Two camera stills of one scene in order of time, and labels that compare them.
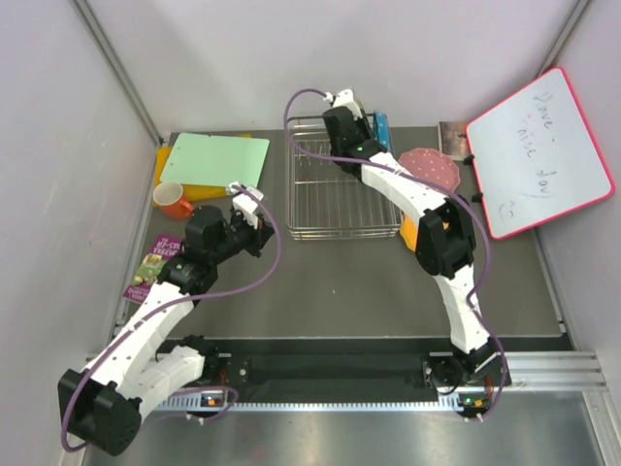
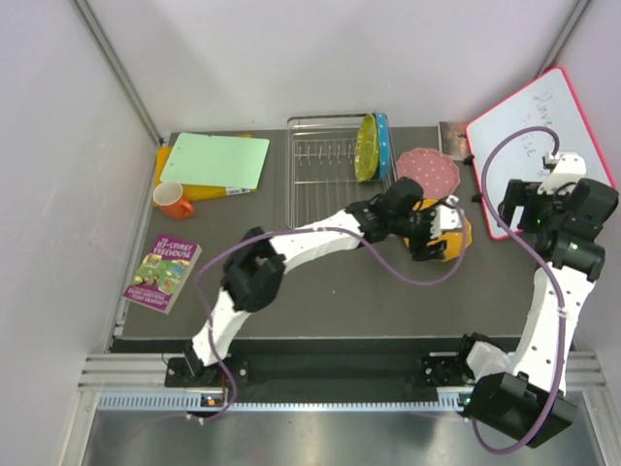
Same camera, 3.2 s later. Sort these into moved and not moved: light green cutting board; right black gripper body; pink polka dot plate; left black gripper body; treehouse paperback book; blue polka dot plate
Moved: left black gripper body; right black gripper body
Not moved: pink polka dot plate; treehouse paperback book; blue polka dot plate; light green cutting board
